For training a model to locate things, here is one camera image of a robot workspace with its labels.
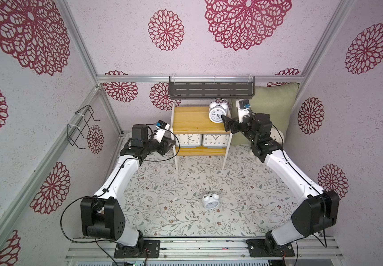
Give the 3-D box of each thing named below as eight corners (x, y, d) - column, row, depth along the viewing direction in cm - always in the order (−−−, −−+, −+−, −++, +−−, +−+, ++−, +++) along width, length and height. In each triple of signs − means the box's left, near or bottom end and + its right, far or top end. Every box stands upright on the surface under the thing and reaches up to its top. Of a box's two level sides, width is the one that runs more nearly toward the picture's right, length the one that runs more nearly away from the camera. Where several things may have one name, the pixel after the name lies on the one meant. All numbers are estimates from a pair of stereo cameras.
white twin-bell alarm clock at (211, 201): (203, 210, 87) (204, 203, 79) (201, 202, 90) (202, 194, 82) (217, 208, 88) (220, 201, 80) (216, 200, 90) (218, 192, 83)
